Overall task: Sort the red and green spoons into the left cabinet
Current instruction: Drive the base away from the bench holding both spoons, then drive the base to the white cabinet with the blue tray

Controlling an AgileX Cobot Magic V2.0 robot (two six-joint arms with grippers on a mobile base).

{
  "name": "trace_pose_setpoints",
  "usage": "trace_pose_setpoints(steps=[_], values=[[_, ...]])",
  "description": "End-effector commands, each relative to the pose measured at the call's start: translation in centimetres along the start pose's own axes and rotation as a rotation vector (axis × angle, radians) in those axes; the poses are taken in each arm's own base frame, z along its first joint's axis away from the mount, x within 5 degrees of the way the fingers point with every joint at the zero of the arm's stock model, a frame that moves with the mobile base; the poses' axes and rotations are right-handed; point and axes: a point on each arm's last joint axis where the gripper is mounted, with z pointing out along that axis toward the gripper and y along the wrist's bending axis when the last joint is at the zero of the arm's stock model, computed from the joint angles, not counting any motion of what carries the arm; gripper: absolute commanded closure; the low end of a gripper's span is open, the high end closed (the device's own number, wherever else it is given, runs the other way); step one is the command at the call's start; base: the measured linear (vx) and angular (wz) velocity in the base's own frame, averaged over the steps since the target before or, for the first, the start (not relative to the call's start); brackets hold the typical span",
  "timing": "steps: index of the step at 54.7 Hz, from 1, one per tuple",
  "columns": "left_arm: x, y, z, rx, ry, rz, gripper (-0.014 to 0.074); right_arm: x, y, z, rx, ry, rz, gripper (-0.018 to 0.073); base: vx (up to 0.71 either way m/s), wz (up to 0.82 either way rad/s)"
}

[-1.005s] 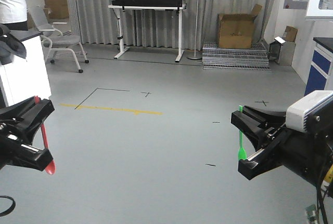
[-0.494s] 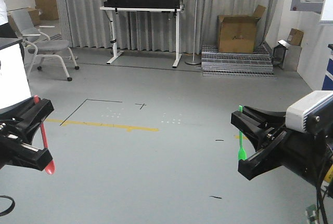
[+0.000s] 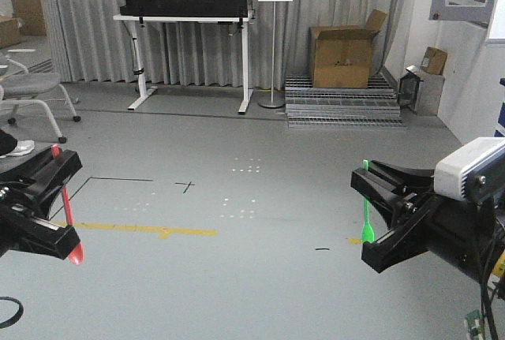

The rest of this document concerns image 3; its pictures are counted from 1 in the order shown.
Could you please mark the green circuit board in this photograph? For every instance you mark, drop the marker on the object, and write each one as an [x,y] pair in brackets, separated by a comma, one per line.
[473,324]

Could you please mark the small metal cabinet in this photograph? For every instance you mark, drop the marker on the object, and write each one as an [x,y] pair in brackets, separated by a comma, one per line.
[420,91]

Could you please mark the green plastic spoon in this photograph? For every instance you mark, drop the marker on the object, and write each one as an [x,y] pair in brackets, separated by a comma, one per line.
[367,233]

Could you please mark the large open cardboard box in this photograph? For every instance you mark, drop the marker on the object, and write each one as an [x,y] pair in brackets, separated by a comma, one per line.
[341,56]

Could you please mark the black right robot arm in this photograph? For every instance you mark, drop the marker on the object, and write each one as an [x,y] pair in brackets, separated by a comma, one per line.
[494,190]

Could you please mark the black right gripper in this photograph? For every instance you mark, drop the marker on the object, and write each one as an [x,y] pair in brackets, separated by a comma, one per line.
[468,236]

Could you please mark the small cardboard box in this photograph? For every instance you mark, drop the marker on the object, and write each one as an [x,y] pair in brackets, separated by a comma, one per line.
[434,60]

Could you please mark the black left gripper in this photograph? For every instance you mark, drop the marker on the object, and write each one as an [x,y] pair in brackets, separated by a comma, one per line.
[28,191]

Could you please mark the red plastic spoon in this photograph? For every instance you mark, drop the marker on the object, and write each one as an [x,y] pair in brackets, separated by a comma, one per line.
[77,255]

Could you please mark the grey curtain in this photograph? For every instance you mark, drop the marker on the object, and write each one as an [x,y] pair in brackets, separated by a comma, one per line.
[86,43]

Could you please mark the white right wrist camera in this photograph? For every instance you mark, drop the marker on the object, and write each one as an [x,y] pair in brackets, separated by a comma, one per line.
[452,172]

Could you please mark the stack of metal gratings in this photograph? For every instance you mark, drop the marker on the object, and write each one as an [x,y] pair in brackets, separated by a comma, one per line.
[372,107]

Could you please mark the grey office chair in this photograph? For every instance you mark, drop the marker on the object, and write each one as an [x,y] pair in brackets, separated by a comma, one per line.
[20,87]

